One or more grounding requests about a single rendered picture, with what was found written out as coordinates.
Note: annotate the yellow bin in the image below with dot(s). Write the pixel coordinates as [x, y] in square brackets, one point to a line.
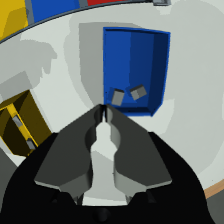
[33, 123]

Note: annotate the blue bin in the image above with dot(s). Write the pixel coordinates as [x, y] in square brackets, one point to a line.
[139, 56]

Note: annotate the grey metal block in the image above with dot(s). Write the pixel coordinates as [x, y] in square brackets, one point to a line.
[138, 91]
[17, 121]
[31, 143]
[117, 97]

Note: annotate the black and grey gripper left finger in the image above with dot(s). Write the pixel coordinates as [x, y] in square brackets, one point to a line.
[61, 163]

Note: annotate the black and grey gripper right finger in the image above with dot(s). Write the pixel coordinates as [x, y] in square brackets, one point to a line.
[146, 163]

